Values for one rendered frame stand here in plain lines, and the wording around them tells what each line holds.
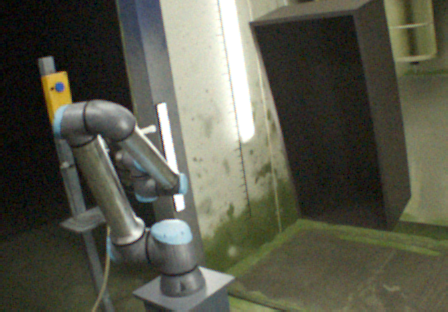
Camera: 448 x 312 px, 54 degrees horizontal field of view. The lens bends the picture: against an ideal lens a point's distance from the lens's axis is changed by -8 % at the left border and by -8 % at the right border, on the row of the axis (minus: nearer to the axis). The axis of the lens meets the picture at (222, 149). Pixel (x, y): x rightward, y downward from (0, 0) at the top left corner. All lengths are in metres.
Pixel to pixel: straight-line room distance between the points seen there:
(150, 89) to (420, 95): 2.04
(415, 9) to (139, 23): 1.82
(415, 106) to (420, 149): 0.34
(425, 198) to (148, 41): 2.13
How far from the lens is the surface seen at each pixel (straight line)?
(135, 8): 2.60
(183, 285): 1.87
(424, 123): 3.59
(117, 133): 1.55
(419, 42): 3.34
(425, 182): 3.46
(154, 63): 2.62
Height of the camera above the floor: 1.60
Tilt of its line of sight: 14 degrees down
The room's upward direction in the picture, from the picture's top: 9 degrees counter-clockwise
